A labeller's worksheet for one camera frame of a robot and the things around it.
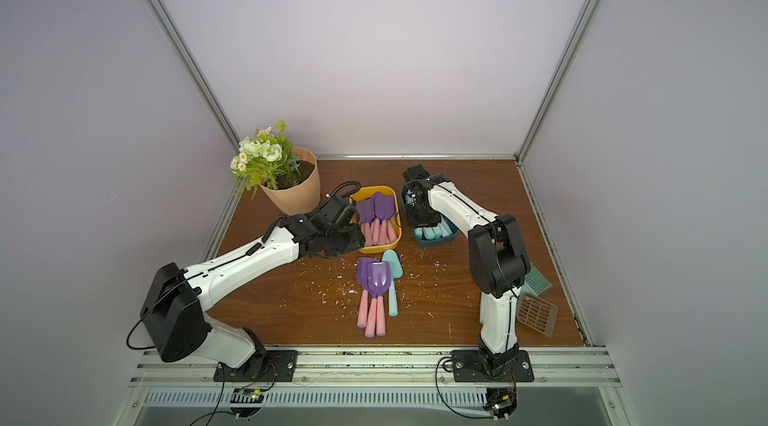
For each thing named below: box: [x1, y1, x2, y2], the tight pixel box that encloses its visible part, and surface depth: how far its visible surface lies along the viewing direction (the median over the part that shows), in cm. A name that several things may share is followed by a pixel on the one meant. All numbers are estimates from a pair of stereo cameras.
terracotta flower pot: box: [260, 148, 321, 215], surface depth 94 cm
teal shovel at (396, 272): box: [382, 249, 404, 317], surface depth 89 cm
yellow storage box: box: [380, 186, 402, 252], surface depth 101 cm
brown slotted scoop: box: [517, 285, 559, 337], surface depth 81 cm
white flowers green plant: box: [230, 119, 301, 201], surface depth 82 cm
